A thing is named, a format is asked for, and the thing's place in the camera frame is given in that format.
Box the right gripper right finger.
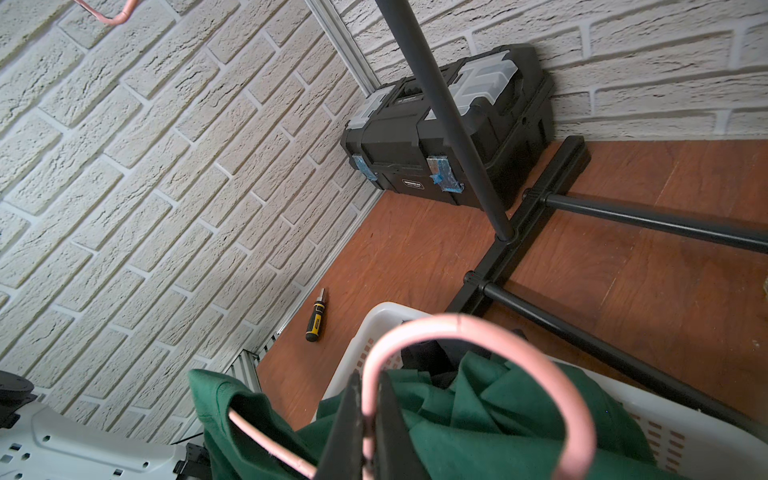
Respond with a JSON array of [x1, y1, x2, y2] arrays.
[[373, 373, 430, 480]]

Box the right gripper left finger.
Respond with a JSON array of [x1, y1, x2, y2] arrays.
[[314, 371, 364, 480]]

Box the green t-shirt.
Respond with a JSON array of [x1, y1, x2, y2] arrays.
[[188, 353, 673, 479]]

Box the pink hanger of green shirt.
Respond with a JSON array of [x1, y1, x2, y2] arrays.
[[193, 314, 600, 479]]

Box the white perforated laundry basket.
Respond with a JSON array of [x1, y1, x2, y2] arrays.
[[323, 302, 767, 479]]

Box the pink hanger of black shirt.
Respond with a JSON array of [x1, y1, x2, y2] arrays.
[[73, 0, 145, 27]]

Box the black t-shirt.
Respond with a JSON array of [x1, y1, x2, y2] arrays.
[[401, 339, 477, 389]]

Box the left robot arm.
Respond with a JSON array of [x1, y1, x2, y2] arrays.
[[1, 371, 212, 480]]

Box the yellow black screwdriver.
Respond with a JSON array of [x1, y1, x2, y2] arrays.
[[305, 288, 327, 342]]

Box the black clothes rack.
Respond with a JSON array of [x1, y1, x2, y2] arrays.
[[377, 1, 767, 441]]

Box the black toolbox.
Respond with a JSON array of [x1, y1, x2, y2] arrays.
[[339, 43, 556, 211]]

